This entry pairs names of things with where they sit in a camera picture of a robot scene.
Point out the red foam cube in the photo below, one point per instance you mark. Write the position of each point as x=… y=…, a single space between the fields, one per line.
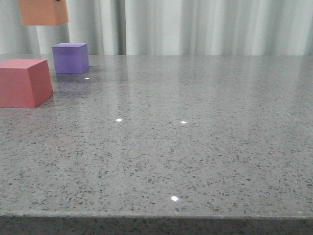
x=24 y=83

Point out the pale green curtain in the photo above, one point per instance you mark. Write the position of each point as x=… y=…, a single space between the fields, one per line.
x=168 y=27

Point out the purple foam cube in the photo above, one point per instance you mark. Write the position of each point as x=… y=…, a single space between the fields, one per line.
x=72 y=58

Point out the orange foam cube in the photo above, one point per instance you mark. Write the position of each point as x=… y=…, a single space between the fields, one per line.
x=43 y=12

